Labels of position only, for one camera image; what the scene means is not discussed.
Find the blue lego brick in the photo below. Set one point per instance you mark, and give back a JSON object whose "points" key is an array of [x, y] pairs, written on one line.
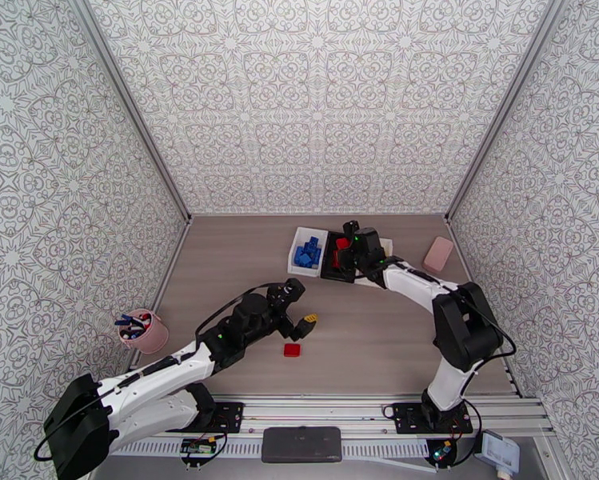
{"points": [[309, 251], [317, 254], [306, 262], [299, 253], [312, 241]]}

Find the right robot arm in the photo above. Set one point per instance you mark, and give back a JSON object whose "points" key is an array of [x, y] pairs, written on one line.
{"points": [[466, 328]]}

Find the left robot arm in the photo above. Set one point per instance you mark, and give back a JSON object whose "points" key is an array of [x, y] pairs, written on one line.
{"points": [[144, 388]]}

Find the white plastic bin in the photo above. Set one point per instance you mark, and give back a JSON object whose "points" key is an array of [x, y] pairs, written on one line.
{"points": [[293, 266], [388, 246]]}

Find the black plastic bin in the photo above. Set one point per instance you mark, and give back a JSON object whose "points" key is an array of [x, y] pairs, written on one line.
{"points": [[335, 276]]}

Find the pink rounded case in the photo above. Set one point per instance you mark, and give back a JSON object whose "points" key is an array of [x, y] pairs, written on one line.
{"points": [[438, 254]]}

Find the pink pen cup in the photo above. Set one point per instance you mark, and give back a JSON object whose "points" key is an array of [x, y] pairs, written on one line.
{"points": [[151, 338]]}

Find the black flat device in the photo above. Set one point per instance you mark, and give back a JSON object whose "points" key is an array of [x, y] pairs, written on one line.
{"points": [[301, 444]]}

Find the black marker pen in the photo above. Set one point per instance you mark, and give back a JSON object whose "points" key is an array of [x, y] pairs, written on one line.
{"points": [[130, 335]]}

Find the blue marker pen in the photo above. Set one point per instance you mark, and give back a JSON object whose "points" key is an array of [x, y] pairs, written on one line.
{"points": [[125, 321]]}

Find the small circuit board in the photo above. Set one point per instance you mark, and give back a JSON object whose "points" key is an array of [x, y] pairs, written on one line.
{"points": [[441, 451], [197, 447]]}

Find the white label box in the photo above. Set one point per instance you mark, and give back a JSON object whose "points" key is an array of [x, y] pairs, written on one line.
{"points": [[501, 451]]}

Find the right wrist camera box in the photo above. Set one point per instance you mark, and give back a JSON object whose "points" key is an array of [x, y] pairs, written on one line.
{"points": [[351, 228]]}

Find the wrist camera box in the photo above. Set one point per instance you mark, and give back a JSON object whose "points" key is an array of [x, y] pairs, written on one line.
{"points": [[291, 291], [351, 228]]}

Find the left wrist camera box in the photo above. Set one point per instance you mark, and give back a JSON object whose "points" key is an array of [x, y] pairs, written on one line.
{"points": [[291, 291]]}

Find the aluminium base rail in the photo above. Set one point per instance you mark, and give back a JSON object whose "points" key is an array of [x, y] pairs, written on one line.
{"points": [[319, 411]]}

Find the aluminium table side rail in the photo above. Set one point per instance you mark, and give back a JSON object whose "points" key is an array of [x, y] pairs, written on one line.
{"points": [[466, 263], [171, 271]]}

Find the aluminium frame post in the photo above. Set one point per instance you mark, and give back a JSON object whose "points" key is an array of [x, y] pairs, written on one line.
{"points": [[501, 106], [131, 106]]}

